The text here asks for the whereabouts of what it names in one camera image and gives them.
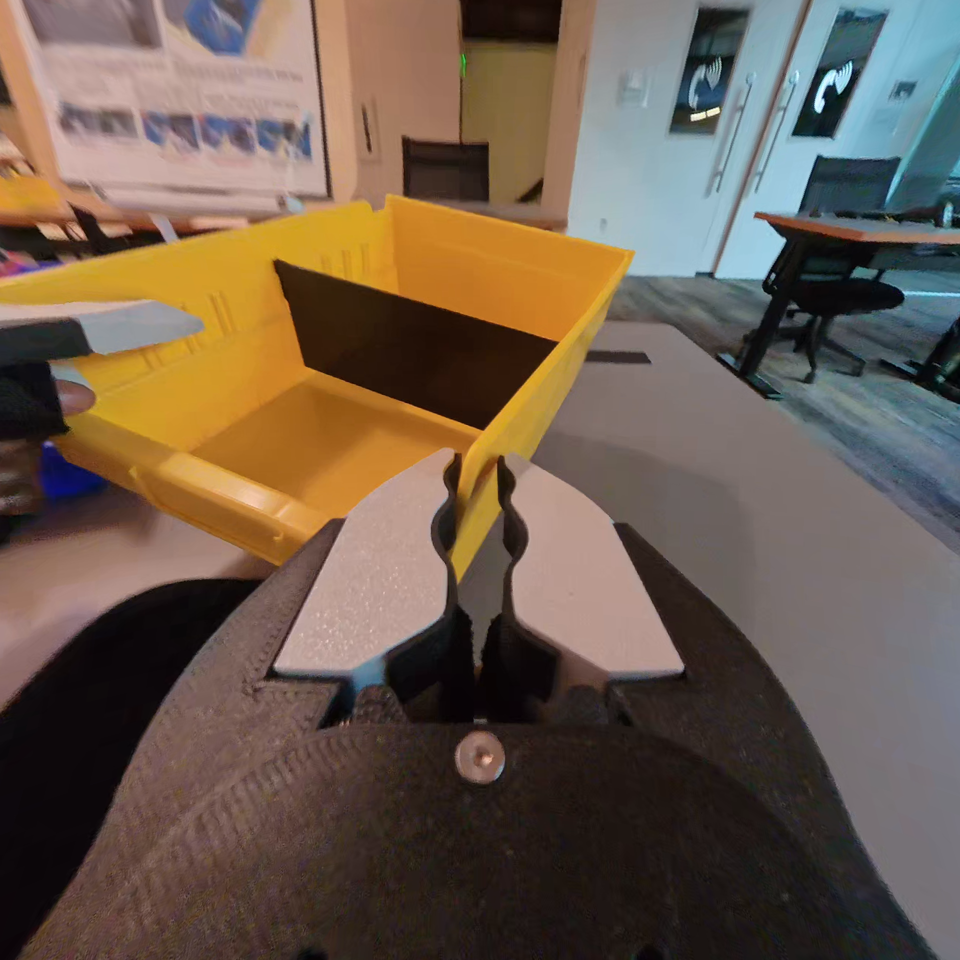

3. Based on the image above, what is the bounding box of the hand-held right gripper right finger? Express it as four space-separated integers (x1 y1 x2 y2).
495 452 687 697

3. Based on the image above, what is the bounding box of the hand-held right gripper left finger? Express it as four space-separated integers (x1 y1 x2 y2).
271 447 462 695

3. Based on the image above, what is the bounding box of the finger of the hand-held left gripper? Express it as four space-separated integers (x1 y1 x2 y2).
0 298 207 363

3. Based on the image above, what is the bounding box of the large yellow plastic bin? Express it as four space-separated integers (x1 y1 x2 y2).
0 195 636 580

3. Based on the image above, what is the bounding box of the person's left hand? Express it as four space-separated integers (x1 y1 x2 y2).
0 360 99 441

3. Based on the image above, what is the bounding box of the black bin divider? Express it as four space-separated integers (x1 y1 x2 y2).
273 258 561 431

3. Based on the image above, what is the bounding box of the black office chair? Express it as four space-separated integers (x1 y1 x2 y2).
762 155 906 385

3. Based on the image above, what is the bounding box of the wooden desk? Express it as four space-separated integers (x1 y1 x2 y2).
716 210 960 400

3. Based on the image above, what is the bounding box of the white door with phone sign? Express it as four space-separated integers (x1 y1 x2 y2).
716 0 960 280
570 0 807 277

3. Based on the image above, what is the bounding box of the wall poster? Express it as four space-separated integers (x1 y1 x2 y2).
11 0 333 213

